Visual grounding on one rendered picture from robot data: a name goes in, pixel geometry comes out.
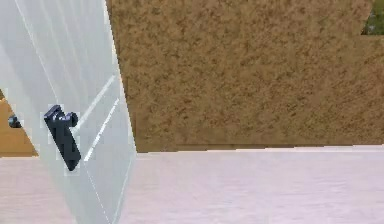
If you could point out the white room door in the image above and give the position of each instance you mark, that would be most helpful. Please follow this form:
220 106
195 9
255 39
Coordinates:
73 60

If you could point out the small black door knob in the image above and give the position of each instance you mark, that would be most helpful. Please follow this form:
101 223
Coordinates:
14 122

